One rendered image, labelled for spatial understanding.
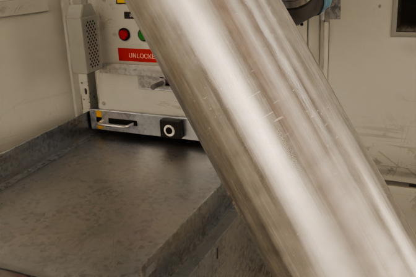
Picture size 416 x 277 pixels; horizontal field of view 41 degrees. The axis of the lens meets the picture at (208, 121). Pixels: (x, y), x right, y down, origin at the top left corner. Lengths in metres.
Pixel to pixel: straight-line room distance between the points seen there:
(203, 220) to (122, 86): 0.62
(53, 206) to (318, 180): 0.91
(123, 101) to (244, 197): 1.17
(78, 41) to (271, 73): 1.09
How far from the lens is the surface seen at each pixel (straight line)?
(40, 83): 1.66
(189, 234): 0.99
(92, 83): 1.68
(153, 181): 1.29
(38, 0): 1.61
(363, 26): 1.29
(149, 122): 1.52
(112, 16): 1.52
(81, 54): 1.46
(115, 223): 1.13
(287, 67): 0.40
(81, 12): 1.45
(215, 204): 1.08
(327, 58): 1.32
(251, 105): 0.39
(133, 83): 1.53
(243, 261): 1.26
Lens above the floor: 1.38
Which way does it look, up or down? 18 degrees down
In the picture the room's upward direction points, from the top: 3 degrees counter-clockwise
